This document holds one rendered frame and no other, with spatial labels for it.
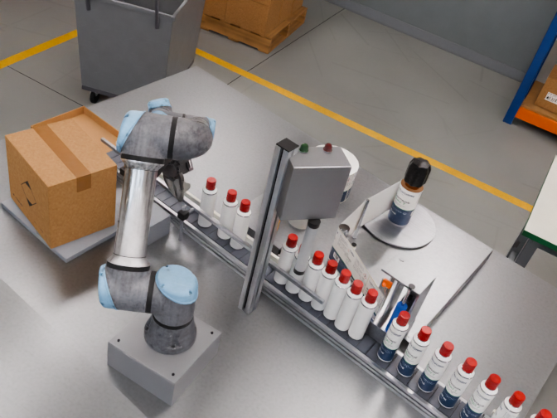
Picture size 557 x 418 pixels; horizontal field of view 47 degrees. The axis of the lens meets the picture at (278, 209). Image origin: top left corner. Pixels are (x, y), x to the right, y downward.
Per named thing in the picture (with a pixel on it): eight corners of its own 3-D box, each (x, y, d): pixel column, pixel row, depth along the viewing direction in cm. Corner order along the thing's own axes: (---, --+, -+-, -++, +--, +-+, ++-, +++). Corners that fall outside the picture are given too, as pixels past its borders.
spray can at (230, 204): (234, 235, 232) (243, 192, 219) (224, 242, 229) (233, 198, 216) (223, 228, 234) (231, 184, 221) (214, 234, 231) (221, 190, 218)
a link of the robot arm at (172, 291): (192, 329, 179) (199, 294, 170) (143, 323, 177) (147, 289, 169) (196, 298, 188) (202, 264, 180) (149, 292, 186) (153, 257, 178)
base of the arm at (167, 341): (206, 332, 191) (210, 309, 185) (173, 363, 180) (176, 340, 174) (167, 307, 196) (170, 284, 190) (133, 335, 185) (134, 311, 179)
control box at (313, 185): (335, 218, 187) (352, 167, 174) (279, 221, 181) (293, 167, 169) (324, 195, 194) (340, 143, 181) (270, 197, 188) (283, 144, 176)
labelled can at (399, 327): (395, 356, 205) (416, 314, 192) (387, 366, 202) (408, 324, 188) (382, 346, 207) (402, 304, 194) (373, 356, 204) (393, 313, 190)
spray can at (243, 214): (247, 245, 230) (256, 202, 217) (237, 252, 226) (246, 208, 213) (236, 237, 232) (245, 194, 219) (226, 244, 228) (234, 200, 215)
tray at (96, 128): (130, 147, 267) (131, 139, 265) (78, 171, 250) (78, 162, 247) (84, 113, 279) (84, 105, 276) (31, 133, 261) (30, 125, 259)
